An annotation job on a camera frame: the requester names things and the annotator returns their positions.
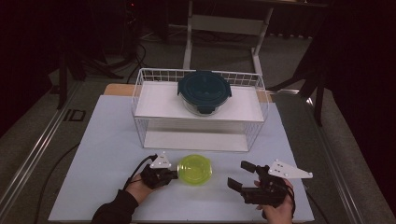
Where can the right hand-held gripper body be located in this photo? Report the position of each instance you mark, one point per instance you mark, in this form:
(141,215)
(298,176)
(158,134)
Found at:
(271,189)

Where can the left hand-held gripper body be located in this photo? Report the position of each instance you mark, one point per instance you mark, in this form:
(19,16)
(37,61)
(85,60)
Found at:
(157,177)

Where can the yellow-green round plastic container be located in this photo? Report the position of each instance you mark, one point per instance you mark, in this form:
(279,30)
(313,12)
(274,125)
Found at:
(194,169)

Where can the glass container with dark blue lid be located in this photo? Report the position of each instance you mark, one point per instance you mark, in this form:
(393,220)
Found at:
(204,90)

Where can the person's left hand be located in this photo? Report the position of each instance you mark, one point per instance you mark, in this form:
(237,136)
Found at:
(140,190)

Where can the person's right hand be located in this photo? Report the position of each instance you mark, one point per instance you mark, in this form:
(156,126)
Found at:
(278,214)

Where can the light blue table mat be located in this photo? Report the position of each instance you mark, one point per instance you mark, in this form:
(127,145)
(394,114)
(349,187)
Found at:
(109,149)

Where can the black metal stand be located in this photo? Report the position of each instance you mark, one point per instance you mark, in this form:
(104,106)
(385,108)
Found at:
(317,81)
(63,77)

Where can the metal floor rail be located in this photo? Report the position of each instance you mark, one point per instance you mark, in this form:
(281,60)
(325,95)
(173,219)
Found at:
(37,146)
(333,161)

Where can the white metal table frame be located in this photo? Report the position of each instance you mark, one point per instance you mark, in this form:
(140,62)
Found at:
(227,25)

